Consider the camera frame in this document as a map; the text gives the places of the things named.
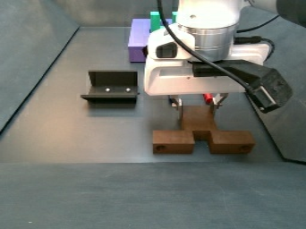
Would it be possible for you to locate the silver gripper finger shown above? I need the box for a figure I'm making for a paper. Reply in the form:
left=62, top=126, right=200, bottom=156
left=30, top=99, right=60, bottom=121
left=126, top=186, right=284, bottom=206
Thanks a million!
left=168, top=95, right=183, bottom=120
left=209, top=93, right=228, bottom=114

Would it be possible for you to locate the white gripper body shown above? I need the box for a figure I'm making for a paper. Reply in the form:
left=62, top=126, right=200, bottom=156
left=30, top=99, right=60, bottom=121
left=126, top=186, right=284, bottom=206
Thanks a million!
left=143, top=27, right=268, bottom=96

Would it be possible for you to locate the brown T-shaped block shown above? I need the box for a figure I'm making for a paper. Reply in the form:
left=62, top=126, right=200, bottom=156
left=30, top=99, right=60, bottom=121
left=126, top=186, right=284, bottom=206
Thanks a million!
left=152, top=106, right=255, bottom=154

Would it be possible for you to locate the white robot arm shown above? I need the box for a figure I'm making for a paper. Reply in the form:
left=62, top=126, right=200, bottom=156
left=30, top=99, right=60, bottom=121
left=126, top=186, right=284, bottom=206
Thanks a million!
left=143, top=0, right=306, bottom=114

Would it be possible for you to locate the red peg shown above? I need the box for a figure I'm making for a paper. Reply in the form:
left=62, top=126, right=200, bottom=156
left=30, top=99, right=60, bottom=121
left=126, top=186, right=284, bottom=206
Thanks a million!
left=203, top=93, right=212, bottom=104

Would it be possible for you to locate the green U-shaped block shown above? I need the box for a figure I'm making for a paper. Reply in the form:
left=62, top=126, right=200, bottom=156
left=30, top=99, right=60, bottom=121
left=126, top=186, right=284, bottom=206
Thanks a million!
left=149, top=11, right=176, bottom=32

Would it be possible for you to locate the purple base block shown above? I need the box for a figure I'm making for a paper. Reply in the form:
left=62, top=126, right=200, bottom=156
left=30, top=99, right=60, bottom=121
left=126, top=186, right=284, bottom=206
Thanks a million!
left=126, top=18, right=175, bottom=64

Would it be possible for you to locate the black angle bracket fixture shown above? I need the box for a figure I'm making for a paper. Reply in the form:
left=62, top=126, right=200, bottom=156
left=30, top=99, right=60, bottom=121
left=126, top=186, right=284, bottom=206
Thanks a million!
left=80, top=70, right=139, bottom=103

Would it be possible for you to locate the black cable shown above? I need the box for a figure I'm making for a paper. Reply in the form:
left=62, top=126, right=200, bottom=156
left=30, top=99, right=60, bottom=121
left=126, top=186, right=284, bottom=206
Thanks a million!
left=155, top=0, right=279, bottom=90

